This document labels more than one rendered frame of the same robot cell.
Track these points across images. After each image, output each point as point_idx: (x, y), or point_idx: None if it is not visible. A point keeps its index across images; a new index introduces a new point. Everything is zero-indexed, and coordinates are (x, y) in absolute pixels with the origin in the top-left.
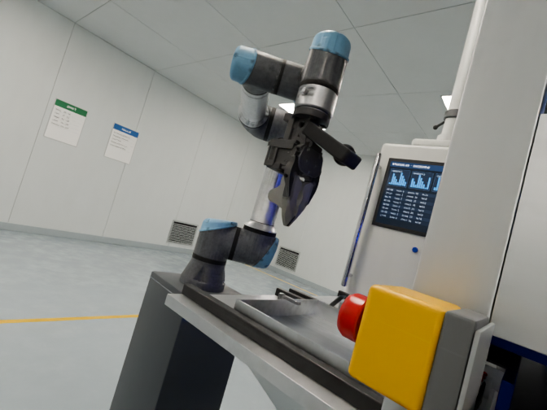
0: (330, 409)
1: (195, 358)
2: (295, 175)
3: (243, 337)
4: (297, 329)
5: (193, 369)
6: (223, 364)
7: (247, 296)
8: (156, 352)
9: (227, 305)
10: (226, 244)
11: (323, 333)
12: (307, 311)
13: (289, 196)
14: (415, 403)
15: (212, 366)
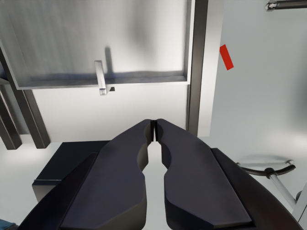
0: None
1: (100, 147)
2: (250, 220)
3: (205, 36)
4: (115, 39)
5: (102, 142)
6: (73, 142)
7: (105, 135)
8: None
9: (192, 86)
10: None
11: (75, 23)
12: (48, 81)
13: (213, 148)
14: None
15: (84, 142)
